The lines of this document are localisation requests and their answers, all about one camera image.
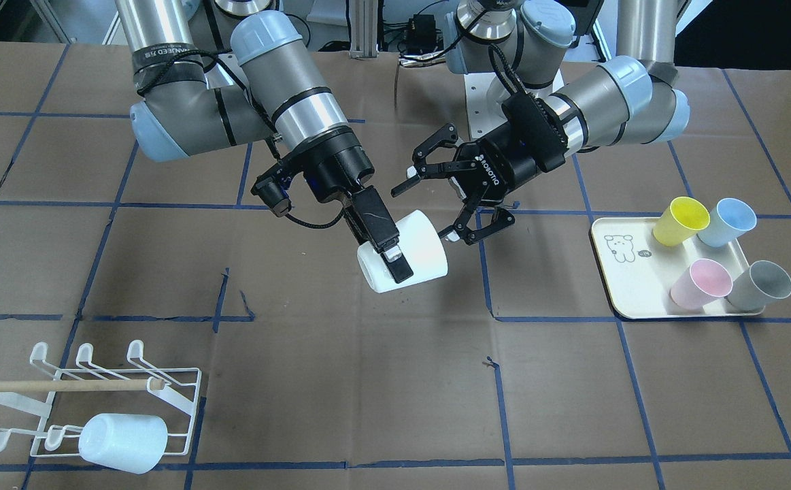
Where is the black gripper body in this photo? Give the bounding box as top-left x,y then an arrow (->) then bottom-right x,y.
280,128 -> 396,249
451,122 -> 541,207

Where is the cream white cup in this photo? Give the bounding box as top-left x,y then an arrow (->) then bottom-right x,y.
357,209 -> 448,293

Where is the light blue cup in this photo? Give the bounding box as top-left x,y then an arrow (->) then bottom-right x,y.
78,413 -> 169,474

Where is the beige cup tray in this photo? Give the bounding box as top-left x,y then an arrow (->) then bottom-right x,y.
590,217 -> 763,320

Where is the yellow cup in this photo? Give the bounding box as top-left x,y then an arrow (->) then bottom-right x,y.
652,196 -> 711,247

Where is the pink cup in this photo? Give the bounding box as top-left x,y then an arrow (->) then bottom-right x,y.
670,258 -> 733,310

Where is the sky blue cup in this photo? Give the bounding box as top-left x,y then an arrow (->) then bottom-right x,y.
697,197 -> 757,248

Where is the grey cup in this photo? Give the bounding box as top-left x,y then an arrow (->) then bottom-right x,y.
726,260 -> 791,311

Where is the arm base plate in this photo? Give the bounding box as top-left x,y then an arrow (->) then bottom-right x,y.
463,68 -> 566,144

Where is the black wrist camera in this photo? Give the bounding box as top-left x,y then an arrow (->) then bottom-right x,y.
251,174 -> 292,217

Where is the white wire cup rack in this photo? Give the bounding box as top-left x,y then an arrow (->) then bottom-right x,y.
0,339 -> 203,463

